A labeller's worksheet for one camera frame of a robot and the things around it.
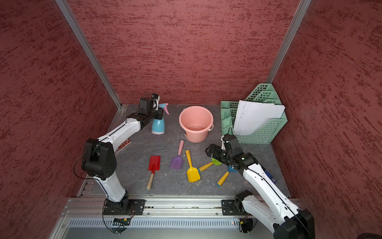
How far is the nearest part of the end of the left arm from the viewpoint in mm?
681

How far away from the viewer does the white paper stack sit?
847 millimetres

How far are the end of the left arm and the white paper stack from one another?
0.48 metres

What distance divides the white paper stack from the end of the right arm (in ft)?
0.93

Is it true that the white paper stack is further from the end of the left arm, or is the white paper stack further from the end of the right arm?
the end of the left arm

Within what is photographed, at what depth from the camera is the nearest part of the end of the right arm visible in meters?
0.54

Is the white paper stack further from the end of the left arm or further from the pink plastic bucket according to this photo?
the end of the left arm

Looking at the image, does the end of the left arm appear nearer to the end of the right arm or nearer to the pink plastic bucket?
the pink plastic bucket
